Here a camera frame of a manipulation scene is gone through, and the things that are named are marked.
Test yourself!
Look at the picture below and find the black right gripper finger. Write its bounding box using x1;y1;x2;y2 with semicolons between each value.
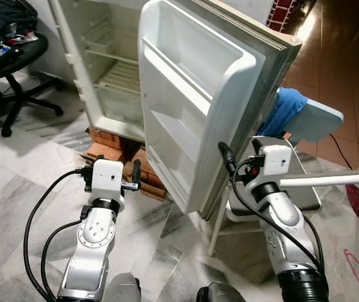
219;142;236;177

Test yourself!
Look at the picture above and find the white fridge door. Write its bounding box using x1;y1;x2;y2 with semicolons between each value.
138;0;303;221

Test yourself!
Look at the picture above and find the white open fridge cabinet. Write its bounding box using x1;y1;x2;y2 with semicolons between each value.
47;0;162;143

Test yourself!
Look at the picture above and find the red brick stack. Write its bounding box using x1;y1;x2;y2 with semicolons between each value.
86;128;168;201

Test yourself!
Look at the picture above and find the blue cloth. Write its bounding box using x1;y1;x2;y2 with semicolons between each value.
257;87;309;138

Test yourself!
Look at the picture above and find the white pole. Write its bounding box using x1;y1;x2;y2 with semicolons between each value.
280;168;359;189

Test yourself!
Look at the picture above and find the light blue plastic board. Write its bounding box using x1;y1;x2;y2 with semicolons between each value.
280;94;345;145

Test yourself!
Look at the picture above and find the grey left robot leg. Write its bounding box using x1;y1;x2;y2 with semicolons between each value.
104;272;142;302

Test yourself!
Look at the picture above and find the grey robot leg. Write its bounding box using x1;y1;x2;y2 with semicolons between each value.
104;272;142;302
196;282;246;302

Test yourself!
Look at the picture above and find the grey right robot leg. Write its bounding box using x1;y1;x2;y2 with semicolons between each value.
196;282;246;302

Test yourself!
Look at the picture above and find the black office swivel chair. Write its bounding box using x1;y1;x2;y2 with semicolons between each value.
0;30;64;138

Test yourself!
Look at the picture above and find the black bag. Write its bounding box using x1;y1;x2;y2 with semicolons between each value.
0;0;39;46

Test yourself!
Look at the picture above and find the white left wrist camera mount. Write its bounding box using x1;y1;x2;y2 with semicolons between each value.
90;159;126;203

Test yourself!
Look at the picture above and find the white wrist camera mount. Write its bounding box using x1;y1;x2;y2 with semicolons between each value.
252;143;293;187
90;159;126;203

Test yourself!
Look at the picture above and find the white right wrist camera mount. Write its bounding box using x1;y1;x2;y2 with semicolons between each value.
252;143;293;187

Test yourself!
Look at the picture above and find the thin black floor cable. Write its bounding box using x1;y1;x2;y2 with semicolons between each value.
327;133;357;172

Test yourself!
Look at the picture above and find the short black left arm cable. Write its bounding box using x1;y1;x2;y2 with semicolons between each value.
40;219;83;299

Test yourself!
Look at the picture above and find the long black left arm cable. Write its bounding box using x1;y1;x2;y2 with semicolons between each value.
23;166;94;302

